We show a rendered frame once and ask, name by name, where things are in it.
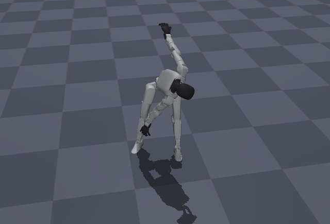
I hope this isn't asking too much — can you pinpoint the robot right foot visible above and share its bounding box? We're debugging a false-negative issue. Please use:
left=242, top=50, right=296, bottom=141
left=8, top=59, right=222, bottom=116
left=131, top=139, right=143, bottom=153

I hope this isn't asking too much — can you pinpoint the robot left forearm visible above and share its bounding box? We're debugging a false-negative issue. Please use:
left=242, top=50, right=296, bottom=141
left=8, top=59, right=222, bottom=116
left=165, top=34, right=181, bottom=55

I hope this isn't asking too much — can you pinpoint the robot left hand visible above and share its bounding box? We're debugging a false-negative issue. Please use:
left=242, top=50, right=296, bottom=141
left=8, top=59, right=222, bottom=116
left=159, top=23, right=171, bottom=39

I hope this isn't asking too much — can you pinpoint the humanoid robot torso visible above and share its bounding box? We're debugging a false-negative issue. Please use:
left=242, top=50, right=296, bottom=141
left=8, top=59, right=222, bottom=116
left=155, top=69, right=186, bottom=99

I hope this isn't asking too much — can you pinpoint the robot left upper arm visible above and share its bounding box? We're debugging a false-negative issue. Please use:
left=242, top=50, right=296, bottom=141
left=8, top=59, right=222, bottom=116
left=171, top=50, right=188, bottom=77

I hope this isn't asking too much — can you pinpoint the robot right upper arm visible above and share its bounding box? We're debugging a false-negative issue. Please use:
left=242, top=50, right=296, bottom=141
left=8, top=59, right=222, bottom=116
left=153, top=95, right=174, bottom=116

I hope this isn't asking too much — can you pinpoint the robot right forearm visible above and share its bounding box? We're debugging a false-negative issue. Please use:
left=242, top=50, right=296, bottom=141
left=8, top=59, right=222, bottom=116
left=144, top=111, right=158, bottom=127

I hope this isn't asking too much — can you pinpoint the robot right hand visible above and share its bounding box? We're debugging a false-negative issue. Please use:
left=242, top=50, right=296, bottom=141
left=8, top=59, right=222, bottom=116
left=140, top=123, right=151, bottom=136

